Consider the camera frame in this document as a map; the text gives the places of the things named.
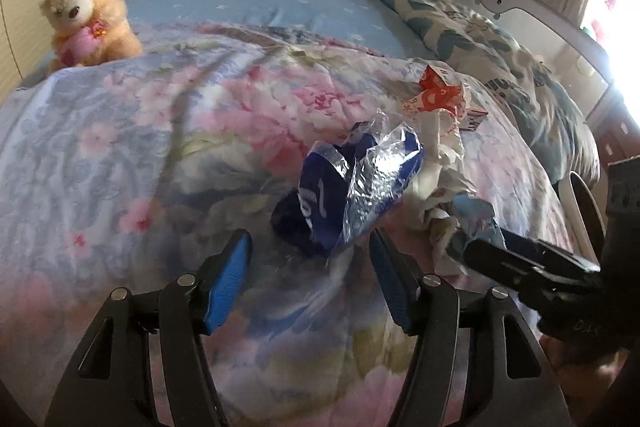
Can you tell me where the beige teddy bear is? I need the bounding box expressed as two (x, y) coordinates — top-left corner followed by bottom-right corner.
(40, 0), (144, 72)

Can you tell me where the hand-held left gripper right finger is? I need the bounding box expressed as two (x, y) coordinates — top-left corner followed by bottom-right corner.
(369, 227), (573, 427)

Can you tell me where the pink floral blanket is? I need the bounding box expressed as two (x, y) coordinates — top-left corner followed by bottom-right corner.
(0, 22), (576, 427)

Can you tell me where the bright window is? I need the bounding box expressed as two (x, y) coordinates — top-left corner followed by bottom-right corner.
(582, 0), (640, 108)

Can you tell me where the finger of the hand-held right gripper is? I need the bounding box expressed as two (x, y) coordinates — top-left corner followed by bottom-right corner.
(462, 238), (591, 303)
(500, 229), (601, 275)

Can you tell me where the white wrapper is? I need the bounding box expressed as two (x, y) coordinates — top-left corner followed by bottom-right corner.
(410, 109), (506, 278)

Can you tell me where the white round waste bin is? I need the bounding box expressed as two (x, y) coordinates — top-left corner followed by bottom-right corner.
(557, 171), (608, 268)

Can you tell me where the blue leaf print quilt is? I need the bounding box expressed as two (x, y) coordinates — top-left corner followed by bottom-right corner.
(340, 0), (601, 188)

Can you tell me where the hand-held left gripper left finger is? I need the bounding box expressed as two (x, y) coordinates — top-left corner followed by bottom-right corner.
(44, 228), (253, 427)

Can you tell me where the blue plastic bag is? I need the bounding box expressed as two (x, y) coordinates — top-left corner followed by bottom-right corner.
(271, 121), (426, 265)

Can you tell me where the person's right hand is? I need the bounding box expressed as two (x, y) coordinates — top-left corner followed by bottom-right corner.
(545, 337), (626, 390)

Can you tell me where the brown white dresser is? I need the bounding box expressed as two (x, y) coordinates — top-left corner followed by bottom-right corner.
(587, 87), (640, 178)

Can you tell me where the red white carton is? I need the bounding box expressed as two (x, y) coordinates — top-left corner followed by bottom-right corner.
(402, 63), (488, 135)

